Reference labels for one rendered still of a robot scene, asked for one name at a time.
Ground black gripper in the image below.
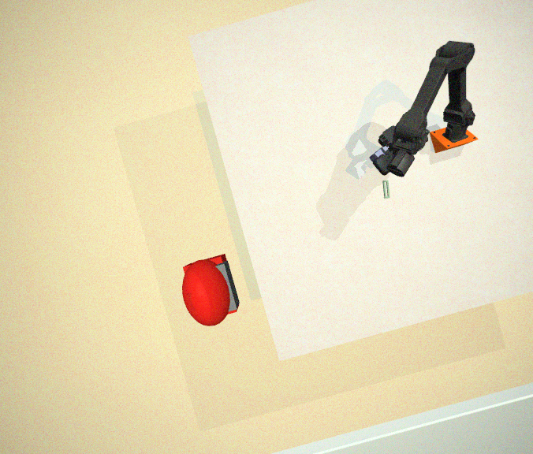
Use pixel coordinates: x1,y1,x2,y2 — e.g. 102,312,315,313
373,148,397,176

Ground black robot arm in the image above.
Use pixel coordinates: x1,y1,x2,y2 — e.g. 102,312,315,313
378,41,475,177

